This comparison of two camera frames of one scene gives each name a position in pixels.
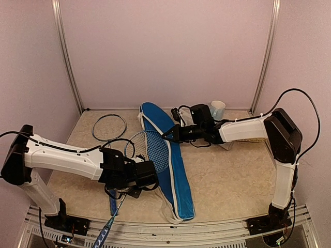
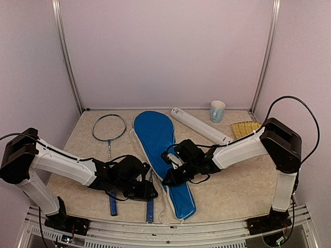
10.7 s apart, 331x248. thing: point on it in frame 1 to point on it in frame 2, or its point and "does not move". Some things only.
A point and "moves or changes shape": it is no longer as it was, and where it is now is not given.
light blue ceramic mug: [217, 109] does not move
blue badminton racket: [108, 128] does not move
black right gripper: [177, 137] to [175, 181]
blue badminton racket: [151, 145] to [150, 210]
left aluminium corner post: [56, 8] does not move
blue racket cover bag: [161, 156] moves or changes shape
